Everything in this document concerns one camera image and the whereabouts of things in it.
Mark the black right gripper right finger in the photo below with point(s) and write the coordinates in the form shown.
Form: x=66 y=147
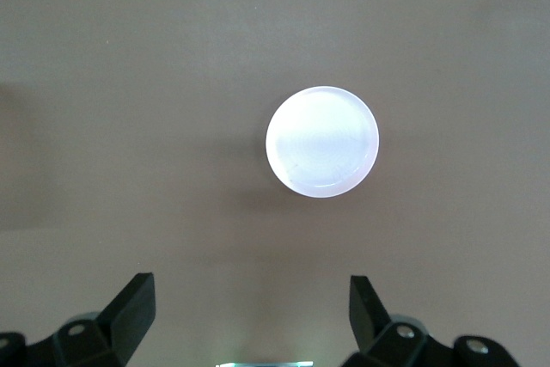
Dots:
x=386 y=341

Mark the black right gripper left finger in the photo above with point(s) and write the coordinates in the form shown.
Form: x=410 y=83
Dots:
x=107 y=332

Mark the pink round plate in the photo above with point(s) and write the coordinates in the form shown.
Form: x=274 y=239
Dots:
x=322 y=143

